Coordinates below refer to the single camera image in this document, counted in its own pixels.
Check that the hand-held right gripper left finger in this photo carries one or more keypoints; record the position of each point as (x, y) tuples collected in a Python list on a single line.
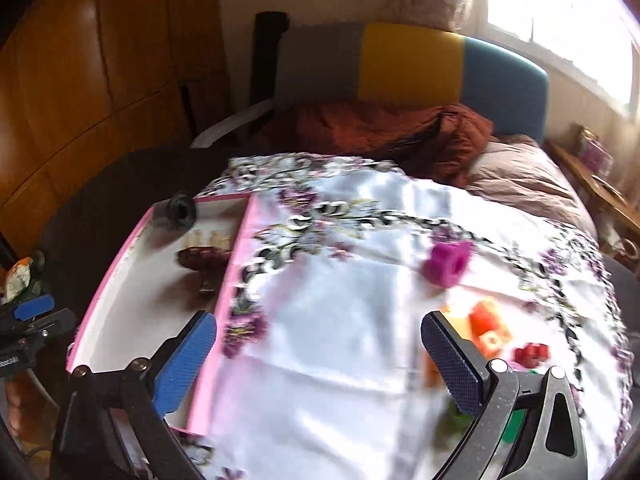
[(185, 360)]

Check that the white embroidered floral tablecloth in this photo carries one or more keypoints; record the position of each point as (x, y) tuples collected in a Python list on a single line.
[(350, 335)]

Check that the beige pillow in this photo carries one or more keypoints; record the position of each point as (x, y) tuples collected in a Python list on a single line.
[(525, 180)]

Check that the dark red goblet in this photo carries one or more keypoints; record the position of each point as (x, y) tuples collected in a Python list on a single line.
[(202, 260)]

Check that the wooden wardrobe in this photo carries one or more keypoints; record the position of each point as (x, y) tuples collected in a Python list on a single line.
[(75, 85)]

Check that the rust brown blanket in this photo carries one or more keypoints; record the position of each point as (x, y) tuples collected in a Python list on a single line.
[(375, 132)]

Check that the pink cardboard box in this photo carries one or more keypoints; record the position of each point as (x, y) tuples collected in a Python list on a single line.
[(140, 305)]

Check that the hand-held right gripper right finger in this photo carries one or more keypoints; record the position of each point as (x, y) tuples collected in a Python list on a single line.
[(450, 360)]

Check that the colourful snack packet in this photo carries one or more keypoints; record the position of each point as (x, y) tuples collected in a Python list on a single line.
[(17, 280)]

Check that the purple box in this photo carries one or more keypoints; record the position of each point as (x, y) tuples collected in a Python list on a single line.
[(595, 152)]

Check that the red plastic block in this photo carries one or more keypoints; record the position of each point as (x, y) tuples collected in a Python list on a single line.
[(532, 353)]

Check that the wooden side table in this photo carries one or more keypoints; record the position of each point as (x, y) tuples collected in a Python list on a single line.
[(600, 200)]

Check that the black cylindrical cap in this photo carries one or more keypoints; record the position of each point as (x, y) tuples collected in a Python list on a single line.
[(175, 211)]

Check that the window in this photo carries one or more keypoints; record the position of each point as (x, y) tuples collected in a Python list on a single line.
[(560, 15)]

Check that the purple patterned cylinder toy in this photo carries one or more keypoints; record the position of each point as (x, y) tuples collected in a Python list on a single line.
[(446, 261)]

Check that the small pale bottles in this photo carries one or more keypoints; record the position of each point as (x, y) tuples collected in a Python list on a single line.
[(212, 240)]

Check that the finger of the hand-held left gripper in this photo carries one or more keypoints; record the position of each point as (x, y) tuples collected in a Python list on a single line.
[(32, 306)]

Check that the orange plastic block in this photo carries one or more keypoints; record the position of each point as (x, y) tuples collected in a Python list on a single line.
[(487, 330)]

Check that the multicolour padded headboard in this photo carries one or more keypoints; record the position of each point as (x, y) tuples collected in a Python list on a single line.
[(410, 65)]

